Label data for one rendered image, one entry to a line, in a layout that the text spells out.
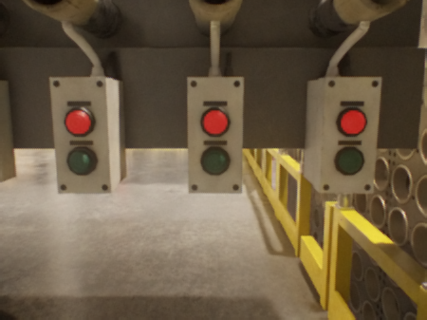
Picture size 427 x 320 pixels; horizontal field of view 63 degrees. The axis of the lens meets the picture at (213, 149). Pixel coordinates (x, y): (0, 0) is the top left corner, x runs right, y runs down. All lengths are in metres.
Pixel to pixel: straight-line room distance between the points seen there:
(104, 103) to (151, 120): 0.10
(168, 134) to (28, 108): 0.21
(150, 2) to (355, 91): 0.33
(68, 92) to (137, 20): 0.17
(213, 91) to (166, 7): 0.19
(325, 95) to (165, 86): 0.23
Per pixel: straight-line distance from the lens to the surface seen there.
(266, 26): 0.58
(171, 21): 0.58
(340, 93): 0.47
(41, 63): 0.59
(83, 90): 0.47
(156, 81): 0.54
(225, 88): 0.44
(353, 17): 0.45
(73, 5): 0.42
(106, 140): 0.47
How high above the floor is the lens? 0.75
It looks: 9 degrees down
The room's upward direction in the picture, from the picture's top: straight up
